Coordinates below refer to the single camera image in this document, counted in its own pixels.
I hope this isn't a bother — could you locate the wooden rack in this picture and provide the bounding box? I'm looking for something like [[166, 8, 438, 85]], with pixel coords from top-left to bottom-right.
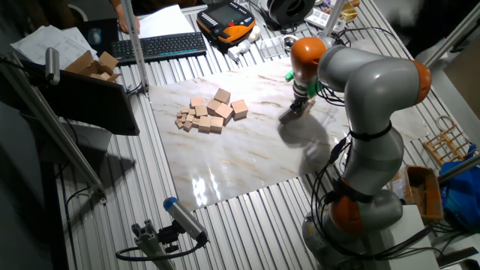
[[422, 115, 478, 168]]

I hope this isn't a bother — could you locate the marble pattern board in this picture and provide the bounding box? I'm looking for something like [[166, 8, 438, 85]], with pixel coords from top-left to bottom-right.
[[148, 37, 431, 212]]

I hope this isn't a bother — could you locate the orange black teach pendant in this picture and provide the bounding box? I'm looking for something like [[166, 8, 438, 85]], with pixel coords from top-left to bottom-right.
[[196, 1, 257, 48]]

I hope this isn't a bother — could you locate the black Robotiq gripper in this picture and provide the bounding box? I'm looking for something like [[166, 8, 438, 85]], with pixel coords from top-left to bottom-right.
[[288, 93, 312, 117]]

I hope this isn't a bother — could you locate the black monitor panel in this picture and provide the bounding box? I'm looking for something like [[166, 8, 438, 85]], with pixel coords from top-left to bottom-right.
[[20, 59, 141, 137]]

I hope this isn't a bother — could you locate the small open cardboard box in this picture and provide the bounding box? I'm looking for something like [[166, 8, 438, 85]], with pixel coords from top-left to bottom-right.
[[64, 50, 123, 84]]

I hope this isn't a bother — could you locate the brown cardboard box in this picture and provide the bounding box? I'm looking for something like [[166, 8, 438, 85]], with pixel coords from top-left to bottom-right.
[[403, 164, 446, 225]]

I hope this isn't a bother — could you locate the aluminium frame beam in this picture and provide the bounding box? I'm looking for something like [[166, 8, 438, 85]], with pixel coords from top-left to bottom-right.
[[0, 51, 109, 206], [436, 152, 480, 185]]

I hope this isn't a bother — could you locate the aluminium camera bracket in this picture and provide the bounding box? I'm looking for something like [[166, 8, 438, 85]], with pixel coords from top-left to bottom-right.
[[130, 219, 179, 270]]

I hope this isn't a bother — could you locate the grey camera blue tip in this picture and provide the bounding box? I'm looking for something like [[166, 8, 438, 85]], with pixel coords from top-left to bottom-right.
[[162, 196, 209, 244]]

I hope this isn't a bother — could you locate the white plug adapter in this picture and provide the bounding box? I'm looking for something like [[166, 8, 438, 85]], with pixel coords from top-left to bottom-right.
[[226, 39, 251, 63]]

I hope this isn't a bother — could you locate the white power strip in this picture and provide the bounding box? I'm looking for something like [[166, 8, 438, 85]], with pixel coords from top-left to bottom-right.
[[303, 7, 346, 35]]

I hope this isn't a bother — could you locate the black mouse pad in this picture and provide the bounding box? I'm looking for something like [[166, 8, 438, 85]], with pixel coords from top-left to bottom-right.
[[76, 17, 122, 57]]

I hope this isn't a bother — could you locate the white paper sheet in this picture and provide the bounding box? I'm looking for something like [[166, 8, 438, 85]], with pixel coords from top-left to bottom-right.
[[135, 4, 197, 40]]

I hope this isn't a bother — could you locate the black filament spool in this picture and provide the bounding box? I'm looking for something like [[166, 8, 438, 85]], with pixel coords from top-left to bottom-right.
[[266, 0, 317, 27]]

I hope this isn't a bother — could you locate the grey camera on frame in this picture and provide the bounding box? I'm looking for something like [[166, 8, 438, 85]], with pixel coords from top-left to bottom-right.
[[44, 46, 62, 86]]

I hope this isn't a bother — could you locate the gold foil bag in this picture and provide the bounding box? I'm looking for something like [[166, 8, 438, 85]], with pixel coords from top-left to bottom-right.
[[339, 1, 360, 23]]

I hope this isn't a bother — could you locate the person right forearm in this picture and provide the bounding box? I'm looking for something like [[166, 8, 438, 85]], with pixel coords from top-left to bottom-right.
[[106, 0, 127, 13]]

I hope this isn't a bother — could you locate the brown cardboard sheet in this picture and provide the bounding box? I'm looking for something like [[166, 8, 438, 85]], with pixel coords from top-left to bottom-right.
[[442, 35, 480, 122]]

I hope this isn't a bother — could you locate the clear plastic box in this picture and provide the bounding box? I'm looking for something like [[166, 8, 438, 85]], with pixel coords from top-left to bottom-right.
[[259, 36, 286, 59]]

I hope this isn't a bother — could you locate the black camera cable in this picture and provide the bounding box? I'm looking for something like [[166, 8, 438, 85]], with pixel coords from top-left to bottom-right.
[[115, 235, 209, 263]]

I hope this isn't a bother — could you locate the grey computer mouse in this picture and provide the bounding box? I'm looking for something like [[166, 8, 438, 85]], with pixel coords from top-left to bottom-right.
[[87, 27, 103, 47]]

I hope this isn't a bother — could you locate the black computer keyboard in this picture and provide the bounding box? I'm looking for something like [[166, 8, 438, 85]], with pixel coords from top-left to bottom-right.
[[110, 31, 208, 67]]

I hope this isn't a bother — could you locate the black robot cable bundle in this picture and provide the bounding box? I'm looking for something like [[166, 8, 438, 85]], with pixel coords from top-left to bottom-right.
[[309, 73, 451, 263]]

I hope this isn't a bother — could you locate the white robot plinth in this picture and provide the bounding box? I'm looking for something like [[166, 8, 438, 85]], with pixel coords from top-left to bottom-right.
[[369, 204, 442, 270]]

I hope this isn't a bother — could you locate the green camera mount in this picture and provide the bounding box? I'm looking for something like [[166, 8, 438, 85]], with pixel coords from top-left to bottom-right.
[[284, 69, 323, 99]]

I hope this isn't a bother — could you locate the person right hand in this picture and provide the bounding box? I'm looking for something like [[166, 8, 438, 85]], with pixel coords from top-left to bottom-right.
[[115, 9, 141, 35]]

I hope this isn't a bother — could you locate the aluminium frame post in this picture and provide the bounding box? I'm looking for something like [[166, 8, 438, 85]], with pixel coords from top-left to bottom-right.
[[320, 0, 348, 38], [422, 1, 480, 69], [120, 0, 151, 95]]

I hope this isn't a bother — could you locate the printed paper stack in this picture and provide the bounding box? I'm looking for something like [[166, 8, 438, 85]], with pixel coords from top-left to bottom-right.
[[10, 25, 98, 71]]

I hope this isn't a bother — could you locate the white egg shaped object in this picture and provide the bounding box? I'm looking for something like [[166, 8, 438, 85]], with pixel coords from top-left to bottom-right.
[[247, 25, 262, 43]]

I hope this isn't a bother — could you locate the blue bag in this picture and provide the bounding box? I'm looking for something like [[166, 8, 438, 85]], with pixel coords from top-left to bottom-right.
[[439, 144, 480, 230]]

